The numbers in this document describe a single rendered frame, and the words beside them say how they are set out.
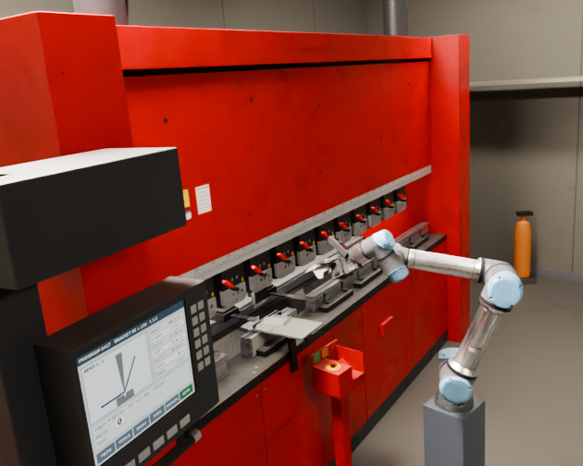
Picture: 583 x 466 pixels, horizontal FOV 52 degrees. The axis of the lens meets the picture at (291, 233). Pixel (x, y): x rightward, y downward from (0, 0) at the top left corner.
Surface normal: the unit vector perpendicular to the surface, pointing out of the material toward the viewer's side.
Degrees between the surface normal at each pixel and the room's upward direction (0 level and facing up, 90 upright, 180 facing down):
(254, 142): 90
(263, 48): 90
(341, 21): 90
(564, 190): 90
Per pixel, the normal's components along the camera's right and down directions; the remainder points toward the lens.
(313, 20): 0.71, 0.12
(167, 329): 0.87, 0.06
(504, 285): -0.18, 0.14
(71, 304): -0.55, 0.25
